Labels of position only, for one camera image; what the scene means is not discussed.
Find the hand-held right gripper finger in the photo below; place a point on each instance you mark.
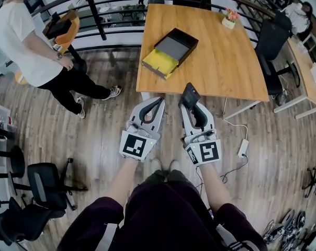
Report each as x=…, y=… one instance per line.
x=186, y=124
x=203, y=115

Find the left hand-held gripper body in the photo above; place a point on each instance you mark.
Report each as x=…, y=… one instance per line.
x=133, y=145

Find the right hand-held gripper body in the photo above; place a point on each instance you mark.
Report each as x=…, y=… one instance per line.
x=209, y=150

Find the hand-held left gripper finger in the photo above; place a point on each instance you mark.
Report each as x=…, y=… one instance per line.
x=137, y=111
x=160, y=114

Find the black remote control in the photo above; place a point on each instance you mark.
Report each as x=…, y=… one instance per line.
x=190, y=95

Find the black and yellow container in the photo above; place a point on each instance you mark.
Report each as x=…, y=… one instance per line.
x=173, y=48

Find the person's right forearm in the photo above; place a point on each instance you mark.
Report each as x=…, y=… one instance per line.
x=214, y=184

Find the person's left forearm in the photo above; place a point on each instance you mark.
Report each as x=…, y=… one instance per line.
x=122, y=179

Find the person's left shoe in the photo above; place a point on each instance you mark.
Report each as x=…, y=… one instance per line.
x=156, y=165

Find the person's shoe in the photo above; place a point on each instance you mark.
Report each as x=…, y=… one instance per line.
x=156, y=165
x=175, y=165

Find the white power adapter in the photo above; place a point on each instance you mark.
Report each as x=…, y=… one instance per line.
x=243, y=148

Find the person's right shoe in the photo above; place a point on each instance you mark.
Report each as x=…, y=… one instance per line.
x=175, y=165

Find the person's dark trousers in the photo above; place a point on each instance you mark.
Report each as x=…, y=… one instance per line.
x=168, y=176

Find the person's dark jacket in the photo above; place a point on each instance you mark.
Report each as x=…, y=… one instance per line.
x=163, y=218

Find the black office chair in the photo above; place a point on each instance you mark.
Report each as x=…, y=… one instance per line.
x=22, y=223
x=46, y=182
x=271, y=43

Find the pink flowers in white pot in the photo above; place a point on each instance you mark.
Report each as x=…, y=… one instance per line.
x=230, y=18

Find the round orange side table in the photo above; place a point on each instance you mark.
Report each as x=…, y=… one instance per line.
x=67, y=35

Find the wooden desk with white legs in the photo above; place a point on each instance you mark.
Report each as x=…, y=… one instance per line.
x=304, y=72

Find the black metal railing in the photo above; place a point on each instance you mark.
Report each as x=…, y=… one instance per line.
x=95, y=9

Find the pile of sneakers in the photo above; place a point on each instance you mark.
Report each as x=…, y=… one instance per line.
x=288, y=231

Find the black flat box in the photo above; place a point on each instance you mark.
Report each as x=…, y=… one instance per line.
x=59, y=27

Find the black round stool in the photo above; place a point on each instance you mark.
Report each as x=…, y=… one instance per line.
x=16, y=161

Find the white shelf unit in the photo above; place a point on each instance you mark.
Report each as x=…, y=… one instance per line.
x=1, y=119

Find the white table leg frame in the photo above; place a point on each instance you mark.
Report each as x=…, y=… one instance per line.
x=241, y=110

